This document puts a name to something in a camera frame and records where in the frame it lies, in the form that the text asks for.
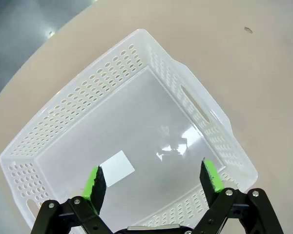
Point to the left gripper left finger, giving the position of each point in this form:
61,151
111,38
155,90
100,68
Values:
94,192

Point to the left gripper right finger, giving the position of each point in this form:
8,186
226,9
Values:
211,180

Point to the white perforated plastic basket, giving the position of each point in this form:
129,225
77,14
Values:
136,109

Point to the white rectangular sticker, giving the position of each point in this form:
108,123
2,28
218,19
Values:
118,168

